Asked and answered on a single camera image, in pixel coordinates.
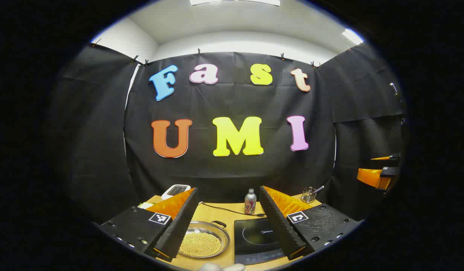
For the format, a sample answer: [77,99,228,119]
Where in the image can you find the silver drink bottle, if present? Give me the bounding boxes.
[244,189,257,215]

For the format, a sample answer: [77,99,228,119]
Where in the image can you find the black induction cooktop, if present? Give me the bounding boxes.
[234,218,289,265]

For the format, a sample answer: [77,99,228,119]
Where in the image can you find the ceiling light panel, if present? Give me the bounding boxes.
[342,29,364,46]
[189,0,281,6]

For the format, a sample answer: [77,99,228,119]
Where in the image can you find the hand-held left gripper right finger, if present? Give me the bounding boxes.
[259,185,364,261]

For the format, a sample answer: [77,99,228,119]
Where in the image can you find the white toaster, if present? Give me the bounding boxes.
[161,184,191,200]

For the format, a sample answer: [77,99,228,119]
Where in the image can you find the stainless steel pot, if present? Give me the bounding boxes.
[178,220,231,259]

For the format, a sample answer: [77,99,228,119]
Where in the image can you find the pile of yellow soybeans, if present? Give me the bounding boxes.
[179,231,222,257]

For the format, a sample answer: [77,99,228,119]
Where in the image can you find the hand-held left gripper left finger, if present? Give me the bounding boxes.
[98,187,199,263]

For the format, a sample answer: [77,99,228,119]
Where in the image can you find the black power cable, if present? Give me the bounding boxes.
[198,202,266,218]

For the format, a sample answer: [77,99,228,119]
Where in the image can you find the wire utensil holder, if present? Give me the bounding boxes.
[301,187,317,204]

